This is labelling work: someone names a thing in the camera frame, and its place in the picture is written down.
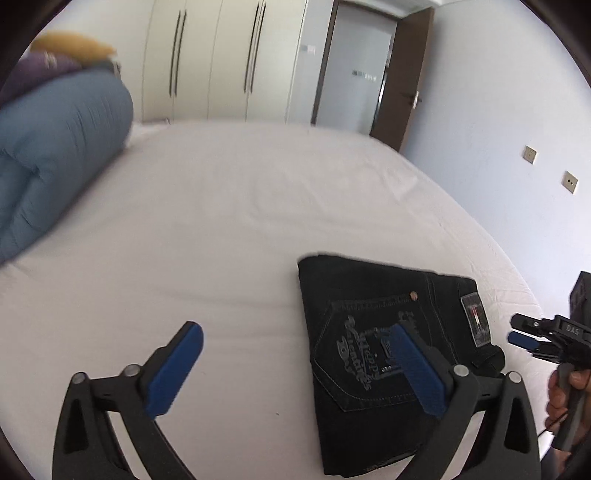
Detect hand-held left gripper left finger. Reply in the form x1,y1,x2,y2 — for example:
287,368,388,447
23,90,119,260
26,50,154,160
52,322,205,480

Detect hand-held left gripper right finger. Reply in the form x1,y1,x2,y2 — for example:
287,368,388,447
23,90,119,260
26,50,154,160
388,323,541,480

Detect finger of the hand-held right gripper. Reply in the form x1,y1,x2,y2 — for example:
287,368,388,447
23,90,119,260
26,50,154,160
507,331,555,357
510,313,557,334

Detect black denim pants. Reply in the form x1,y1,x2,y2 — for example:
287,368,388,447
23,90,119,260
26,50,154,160
297,253,506,478

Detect person's right hand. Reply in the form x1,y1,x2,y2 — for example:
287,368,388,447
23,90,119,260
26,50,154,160
546,368,591,435

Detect blue duvet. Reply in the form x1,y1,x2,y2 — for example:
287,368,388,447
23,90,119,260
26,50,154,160
0,71,134,267

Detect brown wooden door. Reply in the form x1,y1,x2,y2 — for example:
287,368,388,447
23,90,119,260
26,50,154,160
369,8,437,154

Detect cream wardrobe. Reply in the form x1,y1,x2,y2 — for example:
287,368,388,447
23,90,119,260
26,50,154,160
141,0,309,124

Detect yellow pillow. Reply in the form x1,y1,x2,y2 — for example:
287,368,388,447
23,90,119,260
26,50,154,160
30,31,117,64

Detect brown door frame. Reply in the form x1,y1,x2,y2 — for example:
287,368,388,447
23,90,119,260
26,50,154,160
310,0,403,125

